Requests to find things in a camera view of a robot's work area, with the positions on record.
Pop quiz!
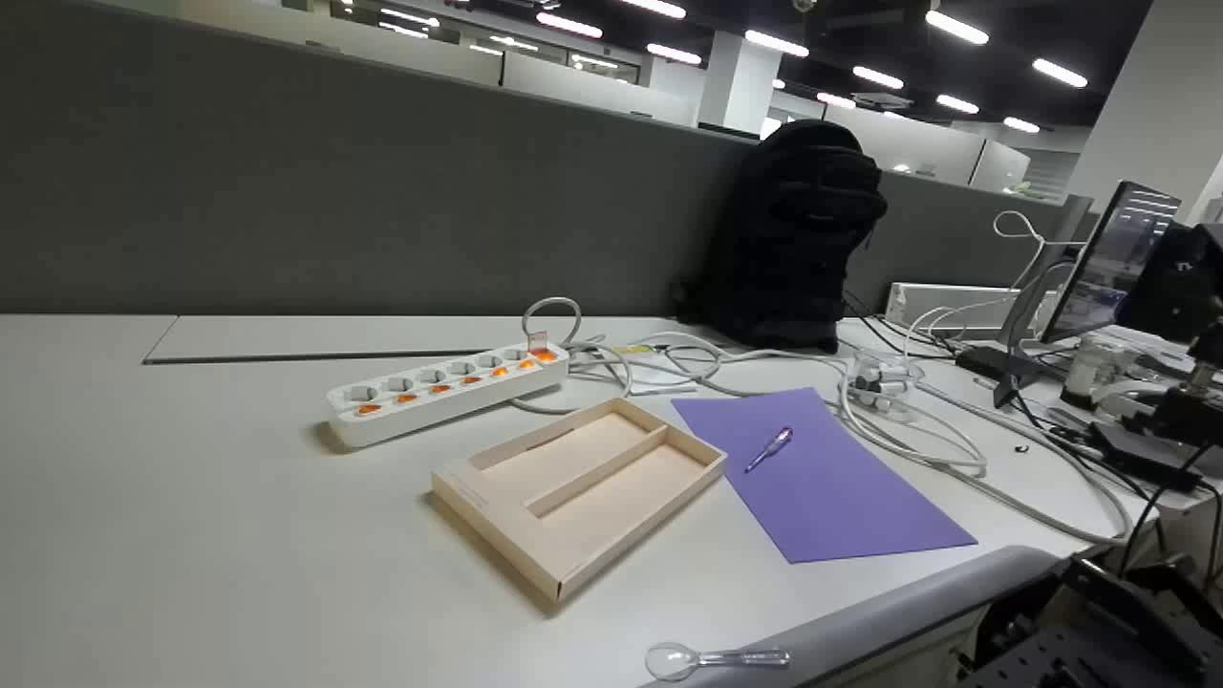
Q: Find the silver pen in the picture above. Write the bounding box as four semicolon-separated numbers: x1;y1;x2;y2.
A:
742;426;796;475

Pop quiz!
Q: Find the wooden tray with divider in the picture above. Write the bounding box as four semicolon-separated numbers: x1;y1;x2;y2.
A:
433;396;725;607

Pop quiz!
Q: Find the white power strip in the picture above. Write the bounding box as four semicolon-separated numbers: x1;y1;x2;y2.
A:
328;344;571;446

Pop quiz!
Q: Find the purple paper sheet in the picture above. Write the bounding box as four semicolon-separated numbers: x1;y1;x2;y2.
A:
678;390;973;562

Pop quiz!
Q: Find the white box device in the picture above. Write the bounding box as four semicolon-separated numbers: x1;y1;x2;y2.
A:
883;283;1015;338

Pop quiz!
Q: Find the computer monitor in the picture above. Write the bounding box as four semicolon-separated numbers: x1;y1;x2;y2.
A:
1042;179;1181;344

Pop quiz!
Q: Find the white coiled cable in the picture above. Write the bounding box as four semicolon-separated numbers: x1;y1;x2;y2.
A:
833;358;1134;549

